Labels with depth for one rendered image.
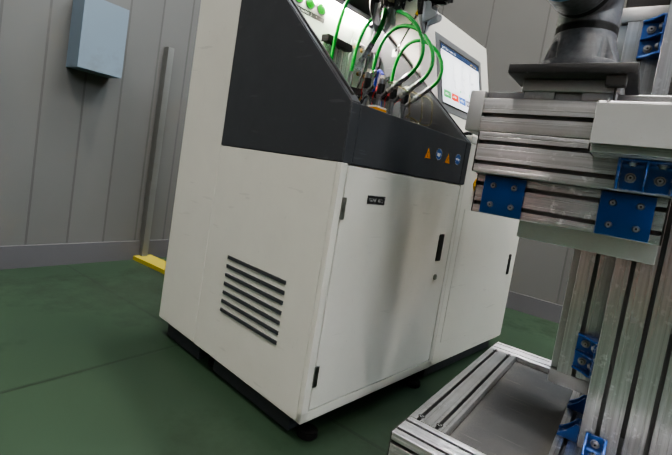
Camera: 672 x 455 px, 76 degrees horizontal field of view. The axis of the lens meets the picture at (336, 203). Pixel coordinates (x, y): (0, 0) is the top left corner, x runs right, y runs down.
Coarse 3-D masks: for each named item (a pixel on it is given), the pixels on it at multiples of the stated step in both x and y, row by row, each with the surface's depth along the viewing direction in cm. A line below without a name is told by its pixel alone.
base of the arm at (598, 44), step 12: (564, 24) 88; (576, 24) 86; (588, 24) 84; (600, 24) 84; (612, 24) 84; (564, 36) 87; (576, 36) 85; (588, 36) 84; (600, 36) 84; (612, 36) 85; (552, 48) 90; (564, 48) 86; (576, 48) 84; (588, 48) 84; (600, 48) 84; (612, 48) 84; (552, 60) 87; (564, 60) 85; (576, 60) 84; (588, 60) 83; (600, 60) 83; (612, 60) 83
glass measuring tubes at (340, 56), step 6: (324, 36) 169; (330, 36) 168; (324, 42) 170; (330, 42) 169; (336, 42) 171; (342, 42) 173; (330, 48) 173; (336, 48) 175; (342, 48) 174; (348, 48) 176; (336, 54) 176; (342, 54) 178; (336, 60) 175; (342, 60) 177; (342, 66) 177; (342, 72) 177
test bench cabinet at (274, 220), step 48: (240, 192) 141; (288, 192) 125; (336, 192) 112; (240, 240) 139; (288, 240) 123; (240, 288) 138; (288, 288) 122; (240, 336) 136; (288, 336) 121; (240, 384) 140; (288, 384) 120; (384, 384) 145
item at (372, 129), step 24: (360, 120) 114; (384, 120) 121; (360, 144) 115; (384, 144) 123; (408, 144) 132; (432, 144) 142; (456, 144) 153; (384, 168) 125; (408, 168) 134; (432, 168) 144; (456, 168) 156
